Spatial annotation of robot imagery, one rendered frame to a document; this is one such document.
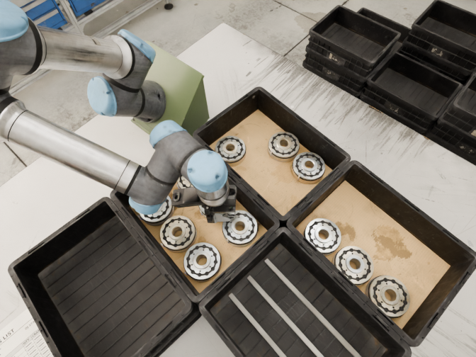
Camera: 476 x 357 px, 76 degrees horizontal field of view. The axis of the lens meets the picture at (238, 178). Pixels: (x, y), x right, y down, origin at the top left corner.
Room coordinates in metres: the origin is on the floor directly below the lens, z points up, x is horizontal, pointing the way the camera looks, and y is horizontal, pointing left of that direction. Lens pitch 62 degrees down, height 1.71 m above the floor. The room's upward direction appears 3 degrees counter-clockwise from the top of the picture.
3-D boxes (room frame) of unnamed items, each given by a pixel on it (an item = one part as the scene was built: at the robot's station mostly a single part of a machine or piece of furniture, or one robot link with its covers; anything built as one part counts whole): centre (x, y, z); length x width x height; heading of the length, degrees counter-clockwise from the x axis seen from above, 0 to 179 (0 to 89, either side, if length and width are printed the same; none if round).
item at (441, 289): (0.21, -0.36, 0.87); 0.40 x 0.30 x 0.11; 40
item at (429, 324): (0.21, -0.36, 0.92); 0.40 x 0.30 x 0.02; 40
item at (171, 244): (0.28, 0.18, 0.86); 0.10 x 0.10 x 0.01
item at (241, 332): (0.01, -0.13, 0.87); 0.40 x 0.30 x 0.11; 40
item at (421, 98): (1.16, -0.96, 0.31); 0.40 x 0.30 x 0.34; 46
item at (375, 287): (0.08, -0.38, 0.86); 0.10 x 0.10 x 0.01
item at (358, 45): (1.44, -0.67, 0.37); 0.40 x 0.30 x 0.45; 46
